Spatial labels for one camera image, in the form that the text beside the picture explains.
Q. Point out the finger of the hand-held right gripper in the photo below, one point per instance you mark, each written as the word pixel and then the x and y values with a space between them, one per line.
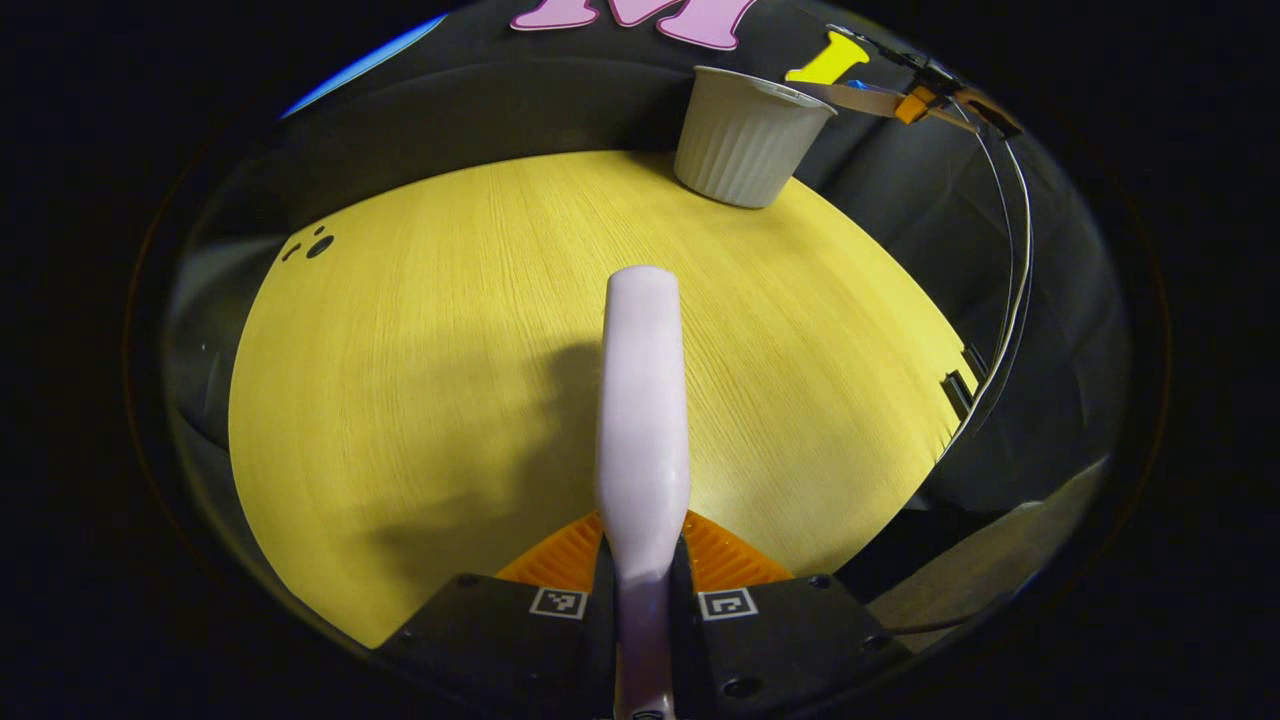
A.
pixel 915 105

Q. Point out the white ribbed garbage bin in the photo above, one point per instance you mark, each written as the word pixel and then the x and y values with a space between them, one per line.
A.
pixel 745 140

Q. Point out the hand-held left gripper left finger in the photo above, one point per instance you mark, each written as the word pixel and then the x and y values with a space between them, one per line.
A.
pixel 520 650

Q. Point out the black desk edge bracket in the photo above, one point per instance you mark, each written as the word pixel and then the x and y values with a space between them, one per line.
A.
pixel 976 358
pixel 958 392

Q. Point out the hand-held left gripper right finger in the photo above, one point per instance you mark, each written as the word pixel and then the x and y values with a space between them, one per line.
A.
pixel 780 645

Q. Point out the small pale lilac broom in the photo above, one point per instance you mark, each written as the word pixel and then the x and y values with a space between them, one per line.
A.
pixel 643 400

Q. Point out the black backdrop cloth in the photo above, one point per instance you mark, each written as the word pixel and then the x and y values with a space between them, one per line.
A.
pixel 560 100

